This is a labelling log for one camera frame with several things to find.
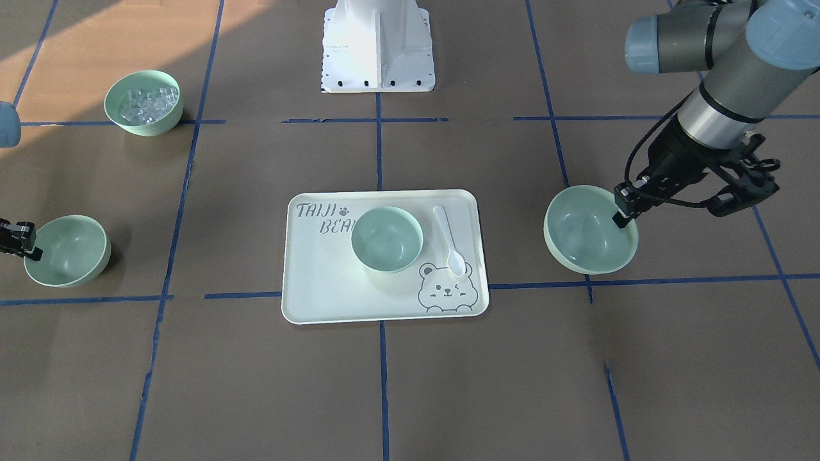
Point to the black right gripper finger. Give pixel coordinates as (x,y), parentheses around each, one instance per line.
(27,236)

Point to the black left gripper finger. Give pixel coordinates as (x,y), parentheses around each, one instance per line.
(629,203)

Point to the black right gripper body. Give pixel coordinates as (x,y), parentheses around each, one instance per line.
(15,237)

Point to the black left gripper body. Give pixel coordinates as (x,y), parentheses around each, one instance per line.
(678,157)

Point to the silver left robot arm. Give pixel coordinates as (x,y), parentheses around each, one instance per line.
(755,54)

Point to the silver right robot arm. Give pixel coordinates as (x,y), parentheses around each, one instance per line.
(10,131)

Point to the green bowl with ice cubes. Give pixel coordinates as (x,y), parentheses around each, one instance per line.
(146,103)

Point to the white plastic spoon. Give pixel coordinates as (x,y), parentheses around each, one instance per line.
(455,261)

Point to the green bowl on tray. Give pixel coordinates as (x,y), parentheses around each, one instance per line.
(387,239)

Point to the pale green bear tray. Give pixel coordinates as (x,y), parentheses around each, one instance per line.
(324,282)

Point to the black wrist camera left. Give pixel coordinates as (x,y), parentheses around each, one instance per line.
(748,178)

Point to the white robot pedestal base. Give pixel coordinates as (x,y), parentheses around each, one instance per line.
(377,47)

